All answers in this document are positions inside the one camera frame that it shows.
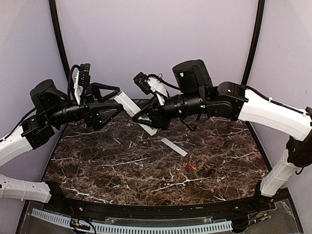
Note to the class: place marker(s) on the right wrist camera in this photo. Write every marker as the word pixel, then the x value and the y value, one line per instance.
pixel 151 84

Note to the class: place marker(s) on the red battery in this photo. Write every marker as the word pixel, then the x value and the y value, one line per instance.
pixel 191 166

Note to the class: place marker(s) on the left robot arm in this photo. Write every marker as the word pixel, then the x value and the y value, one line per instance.
pixel 53 108

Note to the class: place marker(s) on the right black frame post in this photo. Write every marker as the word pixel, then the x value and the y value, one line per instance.
pixel 254 41

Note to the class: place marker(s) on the black frame post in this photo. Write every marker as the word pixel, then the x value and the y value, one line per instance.
pixel 254 41
pixel 53 6

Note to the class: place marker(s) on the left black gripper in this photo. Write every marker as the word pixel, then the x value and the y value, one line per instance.
pixel 90 110

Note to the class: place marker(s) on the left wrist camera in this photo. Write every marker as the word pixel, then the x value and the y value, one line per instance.
pixel 81 81

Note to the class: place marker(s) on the white slotted cable duct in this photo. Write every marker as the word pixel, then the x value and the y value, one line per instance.
pixel 136 226

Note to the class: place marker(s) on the left black frame post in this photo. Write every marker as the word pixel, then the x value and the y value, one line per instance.
pixel 53 6

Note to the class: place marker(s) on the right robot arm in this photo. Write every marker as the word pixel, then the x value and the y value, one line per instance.
pixel 199 97

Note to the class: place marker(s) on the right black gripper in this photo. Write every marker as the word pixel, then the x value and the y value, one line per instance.
pixel 153 109

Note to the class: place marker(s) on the white battery cover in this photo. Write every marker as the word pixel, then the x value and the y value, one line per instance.
pixel 174 147

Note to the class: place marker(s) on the white remote control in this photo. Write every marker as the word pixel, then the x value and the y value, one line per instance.
pixel 131 109

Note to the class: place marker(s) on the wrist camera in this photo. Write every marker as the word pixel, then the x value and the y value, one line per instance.
pixel 151 84
pixel 81 81

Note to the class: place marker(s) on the black front rail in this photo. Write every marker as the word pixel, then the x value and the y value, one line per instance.
pixel 218 209

